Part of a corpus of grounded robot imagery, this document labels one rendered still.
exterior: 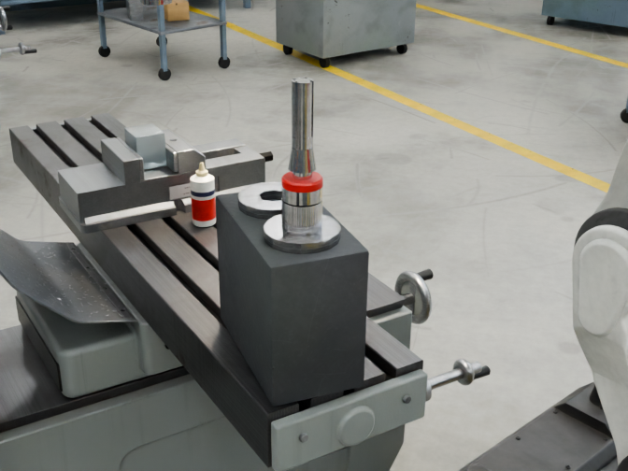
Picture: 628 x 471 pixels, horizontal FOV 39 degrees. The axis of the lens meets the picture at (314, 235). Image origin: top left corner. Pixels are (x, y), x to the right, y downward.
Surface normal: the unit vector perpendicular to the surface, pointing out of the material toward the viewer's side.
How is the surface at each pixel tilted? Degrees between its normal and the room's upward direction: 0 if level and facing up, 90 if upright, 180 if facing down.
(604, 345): 115
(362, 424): 90
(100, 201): 90
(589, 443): 0
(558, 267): 0
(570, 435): 0
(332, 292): 90
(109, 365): 90
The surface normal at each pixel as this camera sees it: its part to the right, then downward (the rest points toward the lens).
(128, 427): 0.51, 0.37
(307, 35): -0.81, 0.25
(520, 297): 0.01, -0.90
